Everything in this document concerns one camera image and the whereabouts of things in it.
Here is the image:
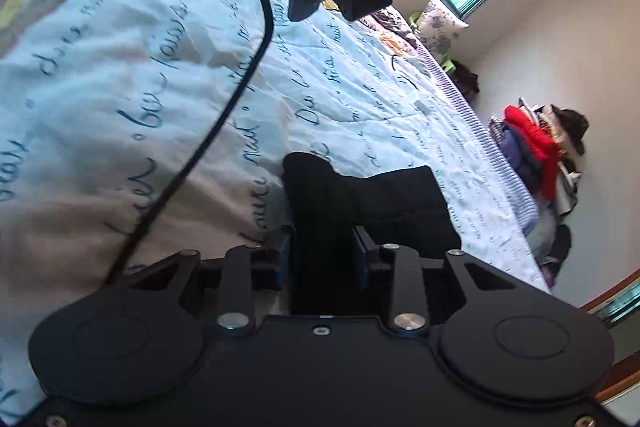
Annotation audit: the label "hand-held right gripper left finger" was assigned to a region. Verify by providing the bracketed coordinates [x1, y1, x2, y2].
[117, 226, 296, 333]

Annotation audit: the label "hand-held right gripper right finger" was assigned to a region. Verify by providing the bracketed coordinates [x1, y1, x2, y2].
[351, 226, 531, 335]

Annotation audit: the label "black pants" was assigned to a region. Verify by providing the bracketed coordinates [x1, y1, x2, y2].
[281, 152, 463, 315]

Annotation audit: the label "floral pillow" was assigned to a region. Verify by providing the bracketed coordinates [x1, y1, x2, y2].
[415, 0, 471, 58]

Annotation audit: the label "dark bag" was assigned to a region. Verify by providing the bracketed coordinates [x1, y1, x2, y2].
[450, 59, 481, 100]

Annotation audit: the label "blue striped blanket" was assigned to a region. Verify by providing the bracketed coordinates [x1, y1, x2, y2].
[420, 47, 540, 238]

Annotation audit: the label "light blue printed blanket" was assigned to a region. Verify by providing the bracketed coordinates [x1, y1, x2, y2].
[0, 0, 551, 423]

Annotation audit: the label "grey cloth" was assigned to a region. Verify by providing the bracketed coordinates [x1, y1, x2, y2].
[530, 212, 558, 269]

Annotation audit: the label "navy jacket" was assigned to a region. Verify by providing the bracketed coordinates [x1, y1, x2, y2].
[500, 127, 543, 195]

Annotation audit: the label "black bag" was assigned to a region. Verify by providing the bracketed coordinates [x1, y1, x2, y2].
[550, 224, 572, 265]

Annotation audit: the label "red jacket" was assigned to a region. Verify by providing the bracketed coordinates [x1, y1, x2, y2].
[502, 105, 562, 200]

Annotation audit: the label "folded clothes pile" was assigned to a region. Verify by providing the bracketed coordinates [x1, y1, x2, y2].
[517, 97, 582, 218]

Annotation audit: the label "dark hat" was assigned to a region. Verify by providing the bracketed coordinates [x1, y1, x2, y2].
[557, 109, 590, 155]

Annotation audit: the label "black cable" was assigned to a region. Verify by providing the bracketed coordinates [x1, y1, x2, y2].
[107, 0, 275, 285]

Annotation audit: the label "wooden door frame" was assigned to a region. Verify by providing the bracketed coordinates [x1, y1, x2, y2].
[577, 269, 640, 408]

